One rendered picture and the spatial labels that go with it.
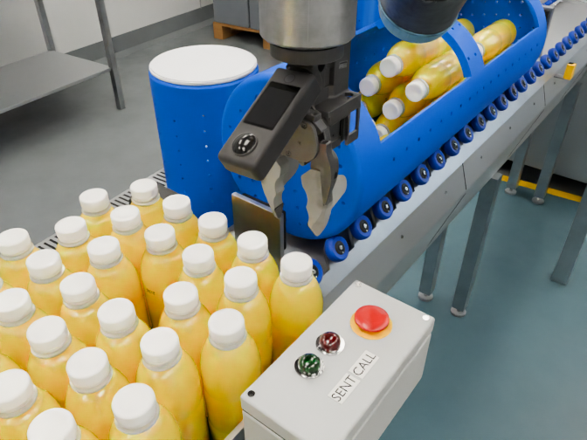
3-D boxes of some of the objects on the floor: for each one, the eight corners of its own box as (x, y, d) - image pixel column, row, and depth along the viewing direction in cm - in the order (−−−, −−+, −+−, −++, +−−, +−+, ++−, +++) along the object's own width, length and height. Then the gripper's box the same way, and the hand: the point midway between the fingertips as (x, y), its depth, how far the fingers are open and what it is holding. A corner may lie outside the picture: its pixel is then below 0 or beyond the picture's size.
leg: (435, 296, 216) (464, 160, 179) (428, 304, 212) (457, 167, 175) (422, 290, 219) (447, 155, 182) (415, 298, 215) (440, 161, 178)
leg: (467, 311, 209) (505, 174, 172) (461, 319, 205) (498, 181, 168) (453, 305, 212) (487, 168, 175) (447, 313, 208) (480, 175, 171)
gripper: (389, 38, 51) (369, 218, 63) (289, 17, 57) (290, 186, 69) (339, 63, 45) (328, 255, 58) (234, 37, 51) (245, 216, 64)
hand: (293, 220), depth 61 cm, fingers open, 5 cm apart
